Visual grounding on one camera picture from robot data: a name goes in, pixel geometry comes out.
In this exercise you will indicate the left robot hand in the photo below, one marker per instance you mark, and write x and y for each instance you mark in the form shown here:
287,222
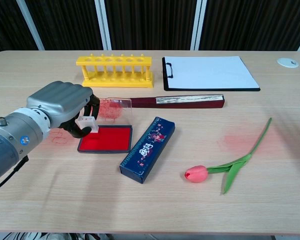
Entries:
57,100

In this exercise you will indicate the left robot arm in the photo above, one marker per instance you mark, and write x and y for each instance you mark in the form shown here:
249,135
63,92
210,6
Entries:
12,140

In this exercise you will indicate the red ink pad box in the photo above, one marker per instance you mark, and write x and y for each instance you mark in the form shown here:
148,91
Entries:
107,140

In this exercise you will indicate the yellow test tube rack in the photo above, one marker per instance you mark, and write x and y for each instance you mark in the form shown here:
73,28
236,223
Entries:
117,72

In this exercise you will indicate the blue patterned rectangular box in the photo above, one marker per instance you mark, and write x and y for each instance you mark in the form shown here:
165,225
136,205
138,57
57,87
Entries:
150,147

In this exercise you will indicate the folded dark red fan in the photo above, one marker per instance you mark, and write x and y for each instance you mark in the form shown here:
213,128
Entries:
180,101

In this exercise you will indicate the black clipboard with white paper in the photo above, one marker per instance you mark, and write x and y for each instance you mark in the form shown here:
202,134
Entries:
210,72

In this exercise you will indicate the artificial pink tulip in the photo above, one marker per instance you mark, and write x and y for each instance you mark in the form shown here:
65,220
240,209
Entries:
215,167

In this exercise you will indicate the white desk grommet cap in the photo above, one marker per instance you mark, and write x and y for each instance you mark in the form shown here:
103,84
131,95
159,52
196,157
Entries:
287,62

